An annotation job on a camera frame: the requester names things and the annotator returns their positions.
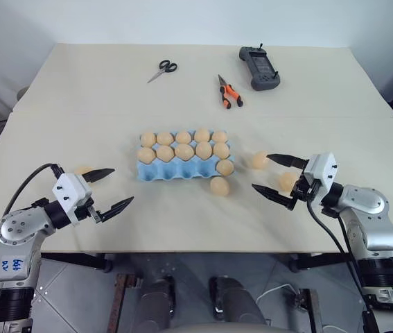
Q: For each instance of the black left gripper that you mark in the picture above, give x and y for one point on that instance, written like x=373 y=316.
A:
x=96 y=214

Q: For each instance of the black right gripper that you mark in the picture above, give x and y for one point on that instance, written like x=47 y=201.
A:
x=306 y=189

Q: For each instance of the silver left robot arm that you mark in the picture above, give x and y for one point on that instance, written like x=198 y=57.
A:
x=16 y=226

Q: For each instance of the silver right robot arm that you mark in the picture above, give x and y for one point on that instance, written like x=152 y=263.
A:
x=367 y=205

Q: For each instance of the blue egg tray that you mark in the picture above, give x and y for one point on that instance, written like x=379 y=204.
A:
x=168 y=171

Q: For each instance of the beige egg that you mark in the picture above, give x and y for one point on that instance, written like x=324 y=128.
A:
x=145 y=155
x=183 y=136
x=287 y=182
x=221 y=150
x=147 y=138
x=184 y=152
x=165 y=138
x=260 y=160
x=202 y=134
x=220 y=186
x=219 y=136
x=164 y=153
x=203 y=150
x=225 y=167
x=82 y=170

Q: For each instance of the orange and black pliers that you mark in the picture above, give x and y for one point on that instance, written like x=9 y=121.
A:
x=229 y=93

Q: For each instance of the rusty metal bar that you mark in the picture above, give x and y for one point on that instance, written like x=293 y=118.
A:
x=121 y=298
x=308 y=308

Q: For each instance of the dark grey remote controller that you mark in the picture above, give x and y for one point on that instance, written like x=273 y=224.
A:
x=259 y=67

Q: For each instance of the dark rounded robot leg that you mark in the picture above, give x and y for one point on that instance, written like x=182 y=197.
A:
x=158 y=298
x=234 y=300

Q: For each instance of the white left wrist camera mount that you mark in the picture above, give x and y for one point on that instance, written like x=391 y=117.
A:
x=71 y=189

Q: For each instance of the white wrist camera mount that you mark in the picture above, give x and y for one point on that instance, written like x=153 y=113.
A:
x=71 y=189
x=322 y=168

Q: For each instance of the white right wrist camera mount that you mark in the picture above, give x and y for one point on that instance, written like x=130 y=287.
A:
x=322 y=168

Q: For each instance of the black table leg frame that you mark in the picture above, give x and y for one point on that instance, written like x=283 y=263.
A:
x=315 y=260
x=78 y=260

